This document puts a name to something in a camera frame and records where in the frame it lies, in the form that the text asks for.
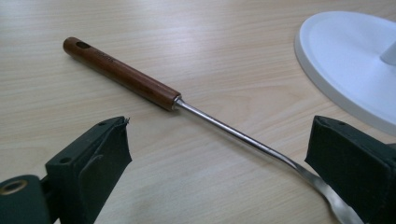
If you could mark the white round stand base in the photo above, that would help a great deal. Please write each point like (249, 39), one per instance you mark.
(345, 62)

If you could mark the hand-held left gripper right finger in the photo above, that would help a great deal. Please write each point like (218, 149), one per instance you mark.
(351, 165)

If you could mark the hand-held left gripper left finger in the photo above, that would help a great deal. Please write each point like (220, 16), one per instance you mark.
(90, 174)

